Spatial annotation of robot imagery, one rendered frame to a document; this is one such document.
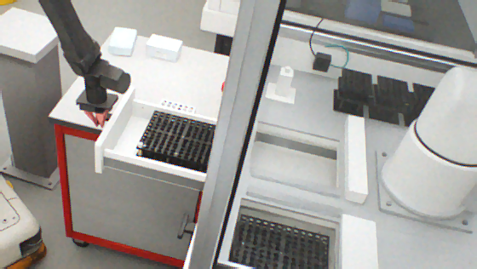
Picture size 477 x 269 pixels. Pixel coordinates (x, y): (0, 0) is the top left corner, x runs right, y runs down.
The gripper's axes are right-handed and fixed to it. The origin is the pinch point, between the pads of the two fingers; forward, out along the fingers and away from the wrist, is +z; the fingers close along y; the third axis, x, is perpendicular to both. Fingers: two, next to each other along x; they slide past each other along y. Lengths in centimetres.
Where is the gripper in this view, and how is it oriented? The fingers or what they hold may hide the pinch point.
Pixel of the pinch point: (100, 123)
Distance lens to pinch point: 140.6
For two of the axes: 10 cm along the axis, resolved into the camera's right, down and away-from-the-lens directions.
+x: 2.4, -6.4, 7.3
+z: -0.5, 7.5, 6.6
